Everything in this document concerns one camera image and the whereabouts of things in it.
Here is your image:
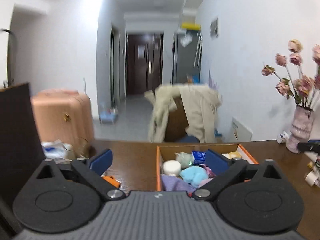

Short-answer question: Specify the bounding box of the yellow box on refrigerator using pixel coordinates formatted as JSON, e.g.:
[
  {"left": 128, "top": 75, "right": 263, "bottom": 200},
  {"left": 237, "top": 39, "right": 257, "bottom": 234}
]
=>
[{"left": 181, "top": 22, "right": 201, "bottom": 31}]

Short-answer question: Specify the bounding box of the white round sponge block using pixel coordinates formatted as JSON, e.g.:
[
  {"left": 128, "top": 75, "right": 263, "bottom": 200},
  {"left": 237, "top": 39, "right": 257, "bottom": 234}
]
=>
[{"left": 162, "top": 160, "right": 181, "bottom": 177}]

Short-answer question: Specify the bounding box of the pink hard-shell suitcase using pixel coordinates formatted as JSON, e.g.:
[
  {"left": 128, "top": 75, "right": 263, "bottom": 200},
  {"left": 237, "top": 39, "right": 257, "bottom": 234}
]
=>
[{"left": 31, "top": 89, "right": 94, "bottom": 146}]

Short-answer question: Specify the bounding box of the beige coat on chair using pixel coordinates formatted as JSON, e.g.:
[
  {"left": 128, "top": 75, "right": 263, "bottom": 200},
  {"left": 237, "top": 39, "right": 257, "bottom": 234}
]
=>
[{"left": 144, "top": 84, "right": 221, "bottom": 143}]

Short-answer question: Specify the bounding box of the orange and black strap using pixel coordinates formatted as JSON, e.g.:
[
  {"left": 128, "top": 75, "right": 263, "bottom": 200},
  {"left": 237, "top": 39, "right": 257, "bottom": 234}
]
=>
[{"left": 102, "top": 175, "right": 122, "bottom": 188}]

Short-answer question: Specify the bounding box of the black paper shopping bag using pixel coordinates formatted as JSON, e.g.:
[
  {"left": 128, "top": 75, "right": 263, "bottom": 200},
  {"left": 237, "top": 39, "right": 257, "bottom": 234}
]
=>
[{"left": 1, "top": 83, "right": 45, "bottom": 207}]

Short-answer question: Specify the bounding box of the grey refrigerator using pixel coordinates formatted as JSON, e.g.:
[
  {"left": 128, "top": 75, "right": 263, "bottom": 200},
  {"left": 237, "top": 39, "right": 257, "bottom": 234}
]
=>
[{"left": 172, "top": 30, "right": 202, "bottom": 84}]

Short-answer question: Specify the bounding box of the purple satin bonnet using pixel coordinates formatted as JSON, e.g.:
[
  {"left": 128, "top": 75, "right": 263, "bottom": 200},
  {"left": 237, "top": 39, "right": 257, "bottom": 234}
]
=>
[{"left": 204, "top": 165, "right": 216, "bottom": 178}]

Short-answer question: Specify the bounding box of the small white medicine bottle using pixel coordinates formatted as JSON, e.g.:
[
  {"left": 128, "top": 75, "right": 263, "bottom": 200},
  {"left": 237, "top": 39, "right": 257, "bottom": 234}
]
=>
[{"left": 276, "top": 131, "right": 289, "bottom": 144}]

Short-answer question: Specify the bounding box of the dried pink rose bouquet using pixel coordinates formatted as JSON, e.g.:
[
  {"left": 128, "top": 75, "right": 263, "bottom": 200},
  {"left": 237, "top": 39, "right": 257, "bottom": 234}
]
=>
[{"left": 261, "top": 39, "right": 319, "bottom": 110}]

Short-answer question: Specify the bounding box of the dark brown entrance door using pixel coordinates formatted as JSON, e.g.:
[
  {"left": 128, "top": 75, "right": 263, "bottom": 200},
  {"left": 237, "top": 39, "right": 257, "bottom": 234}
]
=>
[{"left": 126, "top": 33, "right": 163, "bottom": 96}]

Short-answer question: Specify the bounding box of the red cardboard fruit box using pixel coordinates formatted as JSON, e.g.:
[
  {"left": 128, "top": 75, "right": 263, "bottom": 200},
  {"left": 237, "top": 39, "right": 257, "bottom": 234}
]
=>
[{"left": 156, "top": 144, "right": 258, "bottom": 191}]

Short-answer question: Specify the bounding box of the brown wooden chair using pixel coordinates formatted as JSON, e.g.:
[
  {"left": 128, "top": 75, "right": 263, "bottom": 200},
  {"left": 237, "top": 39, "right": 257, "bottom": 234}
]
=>
[{"left": 164, "top": 97, "right": 197, "bottom": 143}]

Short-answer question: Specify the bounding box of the white and yellow plush toy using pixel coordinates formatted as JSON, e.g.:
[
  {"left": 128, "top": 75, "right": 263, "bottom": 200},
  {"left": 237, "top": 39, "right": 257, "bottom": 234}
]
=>
[{"left": 222, "top": 151, "right": 242, "bottom": 159}]

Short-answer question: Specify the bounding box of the pink textured ceramic vase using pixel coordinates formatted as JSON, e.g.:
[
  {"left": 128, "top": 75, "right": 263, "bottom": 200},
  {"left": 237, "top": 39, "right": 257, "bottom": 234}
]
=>
[{"left": 286, "top": 106, "right": 315, "bottom": 154}]

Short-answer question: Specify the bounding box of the lavender knit pouch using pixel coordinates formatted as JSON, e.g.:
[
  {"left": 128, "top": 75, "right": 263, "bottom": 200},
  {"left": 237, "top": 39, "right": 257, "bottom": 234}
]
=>
[{"left": 161, "top": 174, "right": 196, "bottom": 193}]

